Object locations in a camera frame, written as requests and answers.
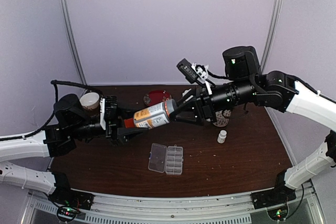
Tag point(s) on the aluminium frame post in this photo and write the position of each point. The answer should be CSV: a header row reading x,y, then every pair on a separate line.
x,y
71,40
276,9

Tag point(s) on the amber bottle grey cap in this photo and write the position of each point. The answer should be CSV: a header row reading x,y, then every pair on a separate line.
x,y
156,115

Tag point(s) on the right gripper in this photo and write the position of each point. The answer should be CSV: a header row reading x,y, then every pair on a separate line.
x,y
202,108

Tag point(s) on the right round circuit board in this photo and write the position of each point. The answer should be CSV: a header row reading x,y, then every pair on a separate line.
x,y
278,214

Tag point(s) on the white ceramic bowl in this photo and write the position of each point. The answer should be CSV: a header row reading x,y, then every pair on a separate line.
x,y
90,101

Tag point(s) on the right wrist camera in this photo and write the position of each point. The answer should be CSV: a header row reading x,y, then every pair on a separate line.
x,y
193,72

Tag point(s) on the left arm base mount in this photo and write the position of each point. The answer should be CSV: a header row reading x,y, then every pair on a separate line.
x,y
64,195

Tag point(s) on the clear plastic pill organizer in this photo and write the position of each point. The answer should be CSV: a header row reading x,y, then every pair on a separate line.
x,y
166,159

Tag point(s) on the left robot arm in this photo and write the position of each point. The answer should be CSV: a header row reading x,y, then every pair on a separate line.
x,y
79,118

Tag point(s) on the orange pill bottle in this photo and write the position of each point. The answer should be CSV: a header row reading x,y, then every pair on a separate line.
x,y
129,123

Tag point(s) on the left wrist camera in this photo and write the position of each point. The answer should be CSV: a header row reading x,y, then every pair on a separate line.
x,y
102,113

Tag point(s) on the front aluminium rail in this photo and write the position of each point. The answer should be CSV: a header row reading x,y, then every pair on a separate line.
x,y
232,208

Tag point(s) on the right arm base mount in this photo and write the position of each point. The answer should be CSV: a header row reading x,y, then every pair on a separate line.
x,y
280,194

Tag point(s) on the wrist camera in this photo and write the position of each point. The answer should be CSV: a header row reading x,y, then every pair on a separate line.
x,y
102,113
193,72

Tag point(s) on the left aluminium frame post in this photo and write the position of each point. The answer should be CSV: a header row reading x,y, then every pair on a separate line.
x,y
71,40

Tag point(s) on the white floral mug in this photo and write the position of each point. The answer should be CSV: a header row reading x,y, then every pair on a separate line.
x,y
222,118

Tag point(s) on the small white pill bottle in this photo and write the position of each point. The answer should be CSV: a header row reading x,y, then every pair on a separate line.
x,y
221,136

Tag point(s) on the red floral plate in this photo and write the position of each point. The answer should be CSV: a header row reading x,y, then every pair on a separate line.
x,y
156,96

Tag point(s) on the left round circuit board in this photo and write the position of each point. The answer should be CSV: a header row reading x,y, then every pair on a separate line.
x,y
66,214

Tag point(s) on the white scalloped bowl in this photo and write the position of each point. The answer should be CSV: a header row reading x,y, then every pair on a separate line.
x,y
186,92

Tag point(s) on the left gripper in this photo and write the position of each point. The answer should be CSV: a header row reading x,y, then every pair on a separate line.
x,y
114,134

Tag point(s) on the right aluminium frame post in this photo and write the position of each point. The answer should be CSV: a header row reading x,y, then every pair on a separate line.
x,y
276,9

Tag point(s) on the round circuit board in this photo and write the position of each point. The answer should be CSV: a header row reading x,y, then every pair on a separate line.
x,y
278,214
66,214

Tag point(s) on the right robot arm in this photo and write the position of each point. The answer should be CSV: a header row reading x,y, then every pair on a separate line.
x,y
277,90

